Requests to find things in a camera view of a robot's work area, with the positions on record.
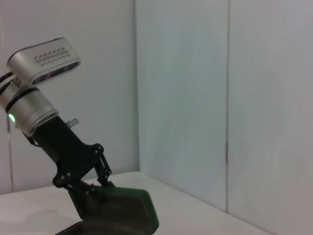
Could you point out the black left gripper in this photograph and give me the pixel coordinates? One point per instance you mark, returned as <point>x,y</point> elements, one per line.
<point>61,147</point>

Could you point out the green glasses case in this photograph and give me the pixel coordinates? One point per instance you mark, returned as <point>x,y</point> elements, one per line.
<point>137,208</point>

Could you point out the silver left gripper connector stub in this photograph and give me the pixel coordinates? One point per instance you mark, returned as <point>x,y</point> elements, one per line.
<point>72,123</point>

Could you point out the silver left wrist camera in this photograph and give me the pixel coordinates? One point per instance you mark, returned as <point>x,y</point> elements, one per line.
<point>44,63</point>

